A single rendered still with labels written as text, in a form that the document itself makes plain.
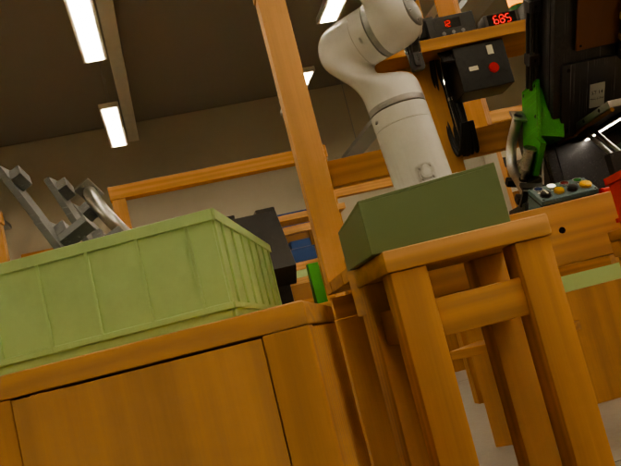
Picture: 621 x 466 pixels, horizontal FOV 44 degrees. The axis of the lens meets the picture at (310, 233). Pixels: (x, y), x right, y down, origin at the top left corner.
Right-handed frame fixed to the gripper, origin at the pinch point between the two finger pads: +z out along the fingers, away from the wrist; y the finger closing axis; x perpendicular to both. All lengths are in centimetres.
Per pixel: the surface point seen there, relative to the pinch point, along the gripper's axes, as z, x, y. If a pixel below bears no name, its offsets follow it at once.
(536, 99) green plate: 8.5, 39.1, -28.2
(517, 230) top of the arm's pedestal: 47, -2, 37
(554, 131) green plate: 18, 42, -29
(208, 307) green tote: 48, -59, 56
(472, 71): -11, 34, -55
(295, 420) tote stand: 67, -50, 62
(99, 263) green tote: 38, -73, 54
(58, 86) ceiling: -328, -214, -811
